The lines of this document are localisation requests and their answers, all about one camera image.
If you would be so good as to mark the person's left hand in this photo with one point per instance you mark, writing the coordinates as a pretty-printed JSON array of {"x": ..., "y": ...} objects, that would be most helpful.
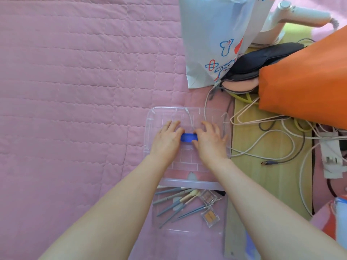
[{"x": 166, "y": 143}]

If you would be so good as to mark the person's right hand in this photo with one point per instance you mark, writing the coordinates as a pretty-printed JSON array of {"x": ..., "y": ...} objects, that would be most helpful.
[{"x": 212, "y": 146}]

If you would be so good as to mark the person's right thumb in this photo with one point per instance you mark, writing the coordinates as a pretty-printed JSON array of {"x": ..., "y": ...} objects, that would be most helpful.
[{"x": 196, "y": 142}]

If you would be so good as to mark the person's left thumb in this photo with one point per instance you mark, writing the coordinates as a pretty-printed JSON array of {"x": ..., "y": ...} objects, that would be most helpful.
[{"x": 180, "y": 134}]

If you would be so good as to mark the person's right forearm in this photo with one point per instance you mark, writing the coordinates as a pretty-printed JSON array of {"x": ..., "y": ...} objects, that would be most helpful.
[{"x": 265, "y": 213}]

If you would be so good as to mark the person's left forearm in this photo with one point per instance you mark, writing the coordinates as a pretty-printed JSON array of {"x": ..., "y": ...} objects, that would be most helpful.
[{"x": 108, "y": 211}]

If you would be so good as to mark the pink eyeshadow palette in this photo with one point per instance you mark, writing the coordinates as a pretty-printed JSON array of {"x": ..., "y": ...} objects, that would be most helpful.
[{"x": 208, "y": 197}]

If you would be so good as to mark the black cosmetic tube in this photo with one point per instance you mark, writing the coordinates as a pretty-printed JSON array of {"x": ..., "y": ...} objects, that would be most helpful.
[{"x": 221, "y": 193}]

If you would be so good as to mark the pile of makeup brushes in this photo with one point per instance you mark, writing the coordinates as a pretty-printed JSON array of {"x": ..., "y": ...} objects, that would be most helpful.
[{"x": 176, "y": 205}]

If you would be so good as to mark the pink round pad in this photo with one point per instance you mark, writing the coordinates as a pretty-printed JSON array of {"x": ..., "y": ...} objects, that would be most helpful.
[{"x": 240, "y": 86}]

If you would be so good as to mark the orange eyeshadow palette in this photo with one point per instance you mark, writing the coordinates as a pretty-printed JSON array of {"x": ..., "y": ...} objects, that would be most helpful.
[{"x": 210, "y": 216}]

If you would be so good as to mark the clear plastic storage box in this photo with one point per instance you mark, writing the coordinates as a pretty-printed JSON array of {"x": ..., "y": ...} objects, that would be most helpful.
[{"x": 189, "y": 230}]

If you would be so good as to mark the white printed plastic bag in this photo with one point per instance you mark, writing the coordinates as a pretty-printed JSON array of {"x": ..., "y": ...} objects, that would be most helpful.
[{"x": 214, "y": 37}]

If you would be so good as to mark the dark padded eye mask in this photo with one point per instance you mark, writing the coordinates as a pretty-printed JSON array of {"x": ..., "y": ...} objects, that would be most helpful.
[{"x": 260, "y": 60}]

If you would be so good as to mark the pink quilted blanket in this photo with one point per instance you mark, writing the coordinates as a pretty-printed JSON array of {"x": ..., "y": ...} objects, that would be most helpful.
[{"x": 81, "y": 92}]

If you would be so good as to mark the orange fabric bag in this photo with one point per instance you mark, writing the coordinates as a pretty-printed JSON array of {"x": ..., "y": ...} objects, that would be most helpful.
[{"x": 306, "y": 86}]

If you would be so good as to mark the white power strip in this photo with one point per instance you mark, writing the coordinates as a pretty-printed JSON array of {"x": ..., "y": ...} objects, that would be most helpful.
[{"x": 331, "y": 154}]

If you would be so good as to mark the white garment steamer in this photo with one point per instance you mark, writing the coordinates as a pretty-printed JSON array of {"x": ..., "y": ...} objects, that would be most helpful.
[{"x": 282, "y": 21}]

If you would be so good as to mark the red and blue packet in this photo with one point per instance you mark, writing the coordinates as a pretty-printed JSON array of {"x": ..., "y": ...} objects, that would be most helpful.
[{"x": 334, "y": 216}]

